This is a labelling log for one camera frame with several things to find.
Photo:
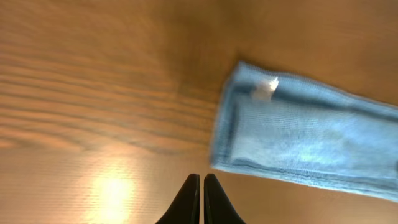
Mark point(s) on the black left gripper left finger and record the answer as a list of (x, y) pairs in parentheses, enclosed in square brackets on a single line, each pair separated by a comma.
[(185, 208)]

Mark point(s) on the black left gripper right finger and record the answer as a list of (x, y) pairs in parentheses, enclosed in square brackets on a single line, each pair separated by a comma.
[(217, 207)]

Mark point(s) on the blue microfiber cloth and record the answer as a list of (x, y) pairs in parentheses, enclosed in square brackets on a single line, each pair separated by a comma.
[(290, 128)]

